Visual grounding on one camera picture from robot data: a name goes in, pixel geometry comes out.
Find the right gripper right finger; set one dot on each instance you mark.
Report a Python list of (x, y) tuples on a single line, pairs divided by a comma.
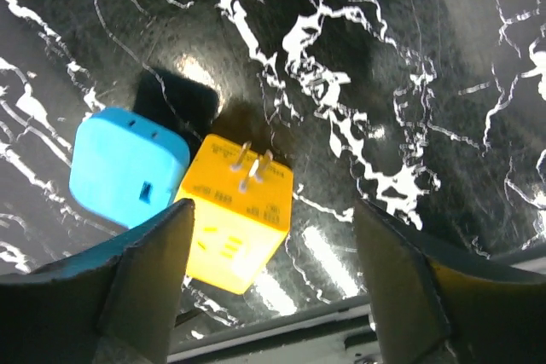
[(435, 303)]

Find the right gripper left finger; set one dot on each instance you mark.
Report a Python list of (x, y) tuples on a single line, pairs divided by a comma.
[(116, 302)]

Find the blue folding extension socket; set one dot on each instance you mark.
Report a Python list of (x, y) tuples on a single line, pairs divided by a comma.
[(126, 168)]

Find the yellow socket cube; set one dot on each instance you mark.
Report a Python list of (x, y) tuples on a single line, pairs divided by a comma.
[(243, 208)]

